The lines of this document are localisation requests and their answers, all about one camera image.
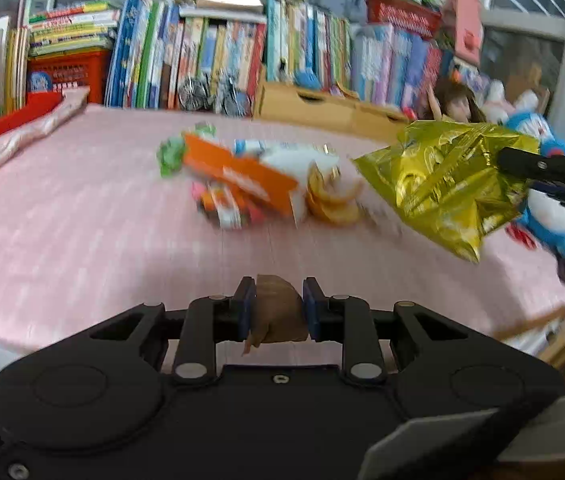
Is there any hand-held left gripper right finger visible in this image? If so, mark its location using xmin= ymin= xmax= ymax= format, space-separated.
xmin=303 ymin=276 xmax=468 ymax=386

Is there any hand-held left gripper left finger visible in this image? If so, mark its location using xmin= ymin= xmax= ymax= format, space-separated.
xmin=90 ymin=276 xmax=257 ymax=386

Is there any golden foil snack bag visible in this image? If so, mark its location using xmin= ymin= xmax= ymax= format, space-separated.
xmin=352 ymin=120 xmax=543 ymax=265

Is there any white paper bag blue print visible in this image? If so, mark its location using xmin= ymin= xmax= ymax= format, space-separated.
xmin=232 ymin=139 xmax=342 ymax=225

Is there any blue cat plush toy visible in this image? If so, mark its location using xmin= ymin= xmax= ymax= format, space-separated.
xmin=505 ymin=110 xmax=565 ymax=261

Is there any white rabbit plush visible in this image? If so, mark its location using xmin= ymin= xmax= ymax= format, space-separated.
xmin=482 ymin=80 xmax=538 ymax=121

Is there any brown-haired doll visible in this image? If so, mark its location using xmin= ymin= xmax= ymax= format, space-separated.
xmin=427 ymin=77 xmax=488 ymax=126

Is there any red snack wrapper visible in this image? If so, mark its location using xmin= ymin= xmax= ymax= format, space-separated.
xmin=192 ymin=182 xmax=263 ymax=231

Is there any orange cardboard box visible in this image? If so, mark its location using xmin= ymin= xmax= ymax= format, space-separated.
xmin=182 ymin=132 xmax=299 ymax=218

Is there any pink storage box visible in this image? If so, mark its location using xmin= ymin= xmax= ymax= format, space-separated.
xmin=442 ymin=0 xmax=485 ymax=66

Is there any pink striped bed sheet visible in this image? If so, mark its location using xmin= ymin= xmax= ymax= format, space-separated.
xmin=0 ymin=105 xmax=565 ymax=356

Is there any green crumpled wrapper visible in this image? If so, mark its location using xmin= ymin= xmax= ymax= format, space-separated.
xmin=158 ymin=125 xmax=218 ymax=178

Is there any red storage box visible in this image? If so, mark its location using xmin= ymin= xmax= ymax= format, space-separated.
xmin=366 ymin=0 xmax=443 ymax=38

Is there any row of children's books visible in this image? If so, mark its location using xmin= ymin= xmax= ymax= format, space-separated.
xmin=105 ymin=0 xmax=268 ymax=111
xmin=265 ymin=0 xmax=458 ymax=111

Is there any wooden drawer organizer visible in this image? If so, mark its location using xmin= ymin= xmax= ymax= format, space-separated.
xmin=252 ymin=80 xmax=410 ymax=143

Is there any model bicycle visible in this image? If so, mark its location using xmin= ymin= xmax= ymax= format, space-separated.
xmin=177 ymin=75 xmax=253 ymax=116

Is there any folded pink patterned cloth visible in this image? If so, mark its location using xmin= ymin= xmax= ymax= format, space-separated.
xmin=0 ymin=87 xmax=90 ymax=201

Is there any red plastic basket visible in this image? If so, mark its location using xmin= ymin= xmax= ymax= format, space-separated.
xmin=27 ymin=50 xmax=113 ymax=106

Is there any red plastic tray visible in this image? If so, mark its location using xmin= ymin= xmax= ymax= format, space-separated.
xmin=0 ymin=92 xmax=63 ymax=156

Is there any stack of flat books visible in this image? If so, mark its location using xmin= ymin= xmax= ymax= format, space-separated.
xmin=27 ymin=2 xmax=120 ymax=58

